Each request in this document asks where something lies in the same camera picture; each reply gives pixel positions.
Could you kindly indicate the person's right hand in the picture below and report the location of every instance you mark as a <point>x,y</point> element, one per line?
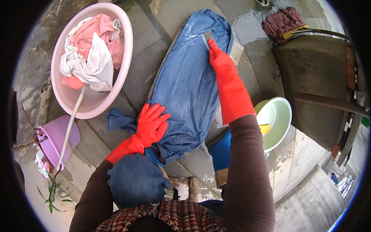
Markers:
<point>219,59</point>

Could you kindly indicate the person's left hand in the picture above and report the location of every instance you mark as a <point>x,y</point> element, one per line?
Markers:
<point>150,127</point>

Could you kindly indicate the person's right fingers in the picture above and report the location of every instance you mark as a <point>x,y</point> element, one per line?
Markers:
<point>214,48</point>

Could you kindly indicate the grey scrubbing brush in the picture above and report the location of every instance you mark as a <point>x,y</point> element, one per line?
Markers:
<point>207,38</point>

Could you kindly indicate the blue denim jeans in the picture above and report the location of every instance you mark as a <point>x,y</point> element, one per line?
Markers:
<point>188,84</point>

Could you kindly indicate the white slipper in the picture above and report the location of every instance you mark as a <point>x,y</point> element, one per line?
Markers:
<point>263,2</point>

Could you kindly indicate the maroon mop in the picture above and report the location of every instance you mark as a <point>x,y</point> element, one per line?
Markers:
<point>282,21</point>

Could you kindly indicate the pale green basin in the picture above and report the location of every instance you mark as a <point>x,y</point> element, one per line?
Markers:
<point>276,119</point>

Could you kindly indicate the yellow soap bar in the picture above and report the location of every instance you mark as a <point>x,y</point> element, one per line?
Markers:
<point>264,128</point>

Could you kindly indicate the grey concrete tank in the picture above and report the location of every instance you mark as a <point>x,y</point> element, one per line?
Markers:
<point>313,81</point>

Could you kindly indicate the white cloth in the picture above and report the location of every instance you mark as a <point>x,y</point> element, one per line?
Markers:
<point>97,68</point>

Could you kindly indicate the pink garment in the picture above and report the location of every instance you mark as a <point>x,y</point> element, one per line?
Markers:
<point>95,29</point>

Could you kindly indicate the rusty metal pipe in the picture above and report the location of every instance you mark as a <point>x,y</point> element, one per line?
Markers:
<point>327,102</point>

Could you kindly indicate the large pink basin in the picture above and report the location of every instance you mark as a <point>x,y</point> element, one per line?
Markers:
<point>92,103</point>

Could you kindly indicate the wooden stool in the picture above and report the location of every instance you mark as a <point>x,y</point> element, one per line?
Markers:
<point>192,187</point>

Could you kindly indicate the person's legs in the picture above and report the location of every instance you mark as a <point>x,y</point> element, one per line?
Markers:
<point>136,179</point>

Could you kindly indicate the person's body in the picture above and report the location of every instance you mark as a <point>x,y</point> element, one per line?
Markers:
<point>179,217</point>

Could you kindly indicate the lilac plastic bucket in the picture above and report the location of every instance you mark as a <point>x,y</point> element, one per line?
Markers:
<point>55,136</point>

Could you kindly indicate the crumpled plastic wrappers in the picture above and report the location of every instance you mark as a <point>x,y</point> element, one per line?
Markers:
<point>42,164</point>

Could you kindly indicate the green leafy twig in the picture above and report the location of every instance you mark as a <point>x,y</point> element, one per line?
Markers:
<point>53,191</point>

